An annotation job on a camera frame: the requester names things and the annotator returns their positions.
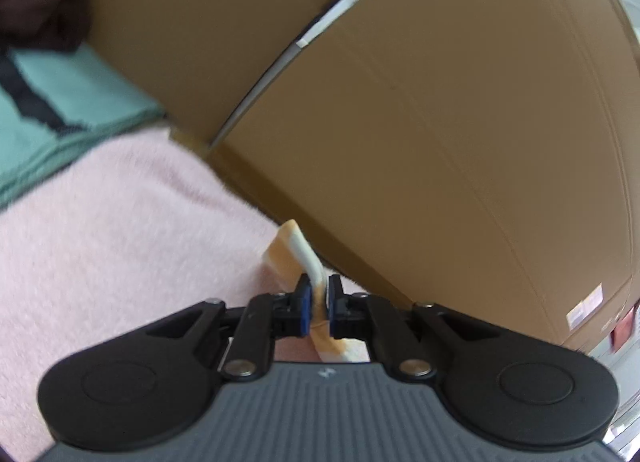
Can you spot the shiny tape strip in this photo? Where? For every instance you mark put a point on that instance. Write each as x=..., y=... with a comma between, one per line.
x=280, y=62

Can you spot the white label with square code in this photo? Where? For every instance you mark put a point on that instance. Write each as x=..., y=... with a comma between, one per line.
x=575, y=317

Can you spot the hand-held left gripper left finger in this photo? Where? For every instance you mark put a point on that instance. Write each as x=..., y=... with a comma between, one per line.
x=303, y=307

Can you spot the plain large cardboard box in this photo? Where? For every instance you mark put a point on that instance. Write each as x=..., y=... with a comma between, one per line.
x=200, y=32

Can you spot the orange white striped shirt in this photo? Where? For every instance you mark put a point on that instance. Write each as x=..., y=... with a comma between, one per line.
x=292, y=247

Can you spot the white shipping label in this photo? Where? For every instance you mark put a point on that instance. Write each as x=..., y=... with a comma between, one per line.
x=592, y=297

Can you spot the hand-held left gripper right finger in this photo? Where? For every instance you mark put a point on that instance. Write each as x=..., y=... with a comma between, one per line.
x=334, y=307

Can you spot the large labelled cardboard box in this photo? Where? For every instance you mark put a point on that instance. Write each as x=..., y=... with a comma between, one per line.
x=450, y=142

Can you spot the pink fleece blanket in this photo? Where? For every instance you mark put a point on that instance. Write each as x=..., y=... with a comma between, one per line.
x=125, y=242

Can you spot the teal cloth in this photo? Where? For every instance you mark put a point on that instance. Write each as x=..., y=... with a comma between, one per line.
x=75, y=102

